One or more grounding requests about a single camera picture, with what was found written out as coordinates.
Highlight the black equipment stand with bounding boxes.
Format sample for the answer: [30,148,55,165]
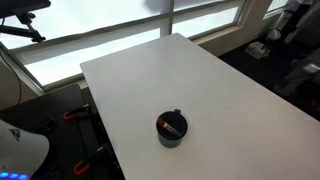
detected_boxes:
[282,0,320,45]

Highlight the black clamp with orange handle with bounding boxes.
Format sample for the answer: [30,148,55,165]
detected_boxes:
[63,104,93,122]
[73,143,115,176]

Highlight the dark mug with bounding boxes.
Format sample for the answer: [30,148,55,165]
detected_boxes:
[156,108,189,149]

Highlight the grey window frame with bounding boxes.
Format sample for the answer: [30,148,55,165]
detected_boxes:
[0,0,278,93]

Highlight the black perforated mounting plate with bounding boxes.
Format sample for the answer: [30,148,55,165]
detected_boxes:
[0,83,126,180]

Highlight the thin black wall cable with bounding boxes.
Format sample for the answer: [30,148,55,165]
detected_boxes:
[0,52,23,106]

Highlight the grey blue office chair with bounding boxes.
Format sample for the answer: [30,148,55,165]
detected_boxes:
[275,55,320,98]

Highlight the round grey lamp head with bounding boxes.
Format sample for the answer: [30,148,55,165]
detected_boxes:
[266,27,283,43]

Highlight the white floor device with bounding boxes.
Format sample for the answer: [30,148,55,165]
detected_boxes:
[245,40,271,61]

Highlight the orange marker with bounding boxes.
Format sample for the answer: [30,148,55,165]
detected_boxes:
[156,117,183,138]

